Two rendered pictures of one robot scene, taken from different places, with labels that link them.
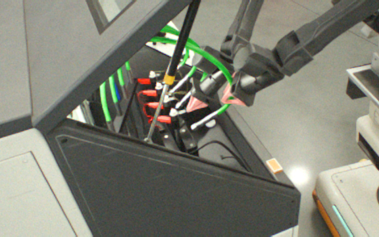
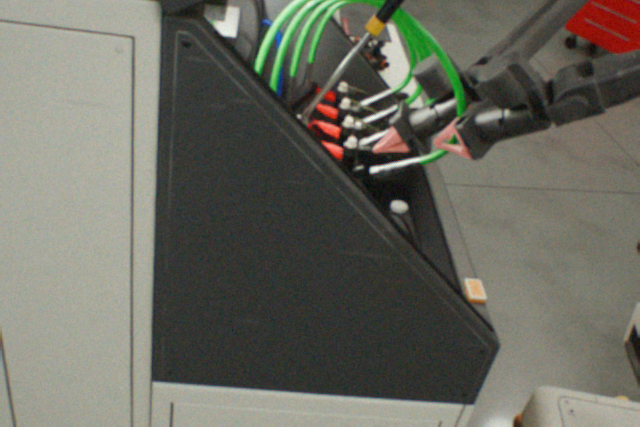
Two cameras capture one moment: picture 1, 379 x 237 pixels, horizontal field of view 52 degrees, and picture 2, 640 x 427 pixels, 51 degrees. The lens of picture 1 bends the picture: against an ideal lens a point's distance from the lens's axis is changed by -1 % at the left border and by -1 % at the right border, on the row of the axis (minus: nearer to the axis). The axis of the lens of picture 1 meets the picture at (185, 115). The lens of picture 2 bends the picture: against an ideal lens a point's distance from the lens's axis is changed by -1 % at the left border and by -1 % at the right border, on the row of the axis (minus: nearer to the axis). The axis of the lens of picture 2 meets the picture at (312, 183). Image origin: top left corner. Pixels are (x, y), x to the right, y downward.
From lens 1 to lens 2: 23 cm
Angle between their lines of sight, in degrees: 8
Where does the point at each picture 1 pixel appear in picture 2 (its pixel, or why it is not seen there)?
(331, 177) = (558, 400)
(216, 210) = (356, 298)
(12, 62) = not seen: outside the picture
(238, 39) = not seen: hidden behind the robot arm
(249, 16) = (528, 40)
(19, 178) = (97, 75)
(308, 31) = (612, 64)
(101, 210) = (186, 198)
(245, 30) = not seen: hidden behind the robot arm
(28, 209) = (86, 135)
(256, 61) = (514, 80)
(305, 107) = (558, 289)
